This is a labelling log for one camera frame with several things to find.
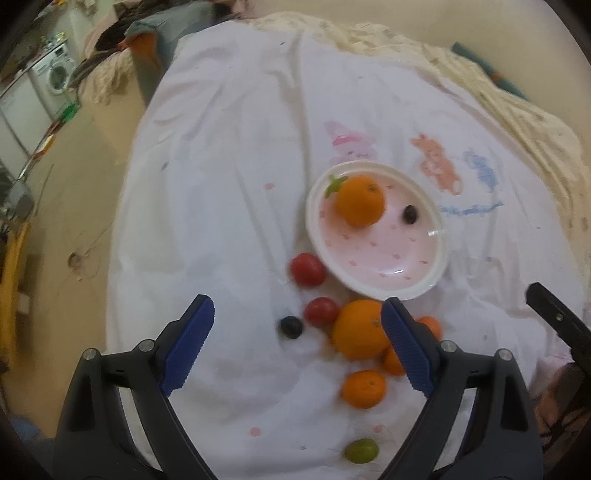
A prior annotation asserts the small mandarin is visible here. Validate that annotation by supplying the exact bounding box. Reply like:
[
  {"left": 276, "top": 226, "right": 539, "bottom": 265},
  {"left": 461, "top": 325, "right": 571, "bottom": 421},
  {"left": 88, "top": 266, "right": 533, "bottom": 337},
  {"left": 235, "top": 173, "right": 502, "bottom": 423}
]
[
  {"left": 342, "top": 370, "right": 387, "bottom": 409},
  {"left": 416, "top": 316, "right": 443, "bottom": 340},
  {"left": 381, "top": 346, "right": 407, "bottom": 377}
]

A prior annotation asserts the medium orange with stem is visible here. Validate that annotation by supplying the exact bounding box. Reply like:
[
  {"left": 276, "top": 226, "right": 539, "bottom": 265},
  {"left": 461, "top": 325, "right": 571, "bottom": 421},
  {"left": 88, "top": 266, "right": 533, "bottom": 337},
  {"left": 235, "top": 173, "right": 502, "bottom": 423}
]
[{"left": 334, "top": 175, "right": 386, "bottom": 228}]

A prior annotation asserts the large orange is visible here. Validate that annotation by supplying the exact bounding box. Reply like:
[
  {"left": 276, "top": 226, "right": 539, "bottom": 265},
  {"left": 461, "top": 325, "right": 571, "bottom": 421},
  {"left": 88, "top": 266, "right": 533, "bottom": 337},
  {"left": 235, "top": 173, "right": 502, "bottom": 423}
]
[{"left": 330, "top": 299, "right": 393, "bottom": 361}]

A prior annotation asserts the pile of clothes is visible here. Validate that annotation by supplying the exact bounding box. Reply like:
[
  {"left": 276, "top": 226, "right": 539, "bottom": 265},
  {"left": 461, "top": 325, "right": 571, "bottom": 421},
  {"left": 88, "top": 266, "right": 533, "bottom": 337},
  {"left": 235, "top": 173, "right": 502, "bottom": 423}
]
[{"left": 85, "top": 0, "right": 158, "bottom": 58}]

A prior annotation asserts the teal board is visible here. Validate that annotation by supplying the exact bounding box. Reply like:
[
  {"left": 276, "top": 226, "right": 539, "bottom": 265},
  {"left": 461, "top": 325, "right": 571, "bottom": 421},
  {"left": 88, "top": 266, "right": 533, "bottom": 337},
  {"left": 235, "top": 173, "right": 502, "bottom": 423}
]
[{"left": 450, "top": 41, "right": 532, "bottom": 101}]

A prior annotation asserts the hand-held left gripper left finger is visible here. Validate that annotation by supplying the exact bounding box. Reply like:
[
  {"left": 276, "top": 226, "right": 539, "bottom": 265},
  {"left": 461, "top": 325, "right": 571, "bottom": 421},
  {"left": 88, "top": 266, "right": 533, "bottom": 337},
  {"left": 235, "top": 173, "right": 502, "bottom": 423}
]
[{"left": 54, "top": 294, "right": 218, "bottom": 480}]

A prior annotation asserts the red cherry tomato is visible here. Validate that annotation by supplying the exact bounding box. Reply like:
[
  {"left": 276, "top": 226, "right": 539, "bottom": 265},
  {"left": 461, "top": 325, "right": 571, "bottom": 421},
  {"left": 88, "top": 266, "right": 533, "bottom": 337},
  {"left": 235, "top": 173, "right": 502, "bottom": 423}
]
[
  {"left": 290, "top": 253, "right": 328, "bottom": 288},
  {"left": 304, "top": 296, "right": 340, "bottom": 328}
]

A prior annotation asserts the white washing machine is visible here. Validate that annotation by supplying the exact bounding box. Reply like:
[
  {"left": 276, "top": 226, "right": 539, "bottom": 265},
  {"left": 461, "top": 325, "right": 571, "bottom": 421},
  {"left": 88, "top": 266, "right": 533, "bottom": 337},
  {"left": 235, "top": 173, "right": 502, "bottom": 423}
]
[{"left": 28, "top": 37, "right": 80, "bottom": 117}]

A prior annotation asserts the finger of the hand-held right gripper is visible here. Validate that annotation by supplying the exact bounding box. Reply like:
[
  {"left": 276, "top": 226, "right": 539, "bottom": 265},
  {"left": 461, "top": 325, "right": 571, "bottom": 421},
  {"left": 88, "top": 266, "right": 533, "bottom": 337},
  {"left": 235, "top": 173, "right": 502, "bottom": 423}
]
[{"left": 526, "top": 282, "right": 591, "bottom": 365}]

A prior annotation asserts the green grape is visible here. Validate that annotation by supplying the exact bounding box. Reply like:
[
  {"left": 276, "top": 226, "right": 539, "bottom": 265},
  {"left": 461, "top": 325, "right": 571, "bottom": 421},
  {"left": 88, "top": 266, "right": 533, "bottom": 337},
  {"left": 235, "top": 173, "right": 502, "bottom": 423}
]
[{"left": 344, "top": 438, "right": 379, "bottom": 464}]

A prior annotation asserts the white and pink plate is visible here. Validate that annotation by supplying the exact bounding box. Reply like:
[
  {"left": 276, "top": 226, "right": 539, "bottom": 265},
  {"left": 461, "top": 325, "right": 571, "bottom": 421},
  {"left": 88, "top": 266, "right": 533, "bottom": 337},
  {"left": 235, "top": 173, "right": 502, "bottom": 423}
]
[{"left": 305, "top": 161, "right": 450, "bottom": 302}]

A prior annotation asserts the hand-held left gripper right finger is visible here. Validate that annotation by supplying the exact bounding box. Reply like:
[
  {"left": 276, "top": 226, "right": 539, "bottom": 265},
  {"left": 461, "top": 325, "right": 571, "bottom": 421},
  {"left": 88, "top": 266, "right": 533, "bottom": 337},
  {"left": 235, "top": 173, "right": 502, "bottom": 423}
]
[{"left": 381, "top": 296, "right": 543, "bottom": 480}]

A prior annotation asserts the cream patterned blanket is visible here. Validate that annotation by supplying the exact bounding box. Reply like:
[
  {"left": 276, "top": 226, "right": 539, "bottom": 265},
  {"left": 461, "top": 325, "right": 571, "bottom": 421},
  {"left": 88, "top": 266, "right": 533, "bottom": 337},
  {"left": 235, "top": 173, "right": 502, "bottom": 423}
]
[{"left": 249, "top": 11, "right": 587, "bottom": 232}]

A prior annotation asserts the teal and orange furniture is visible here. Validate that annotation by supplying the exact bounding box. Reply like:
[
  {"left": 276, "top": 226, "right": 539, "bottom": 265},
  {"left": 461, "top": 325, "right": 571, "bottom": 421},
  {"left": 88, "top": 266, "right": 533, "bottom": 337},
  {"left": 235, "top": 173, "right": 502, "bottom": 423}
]
[{"left": 122, "top": 9, "right": 218, "bottom": 108}]

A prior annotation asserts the white printed bedsheet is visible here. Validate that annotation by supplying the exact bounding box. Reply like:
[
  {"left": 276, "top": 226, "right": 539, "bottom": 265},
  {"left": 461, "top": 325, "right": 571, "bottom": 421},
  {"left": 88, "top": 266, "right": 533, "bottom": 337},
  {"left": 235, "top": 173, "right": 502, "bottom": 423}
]
[{"left": 106, "top": 21, "right": 583, "bottom": 480}]

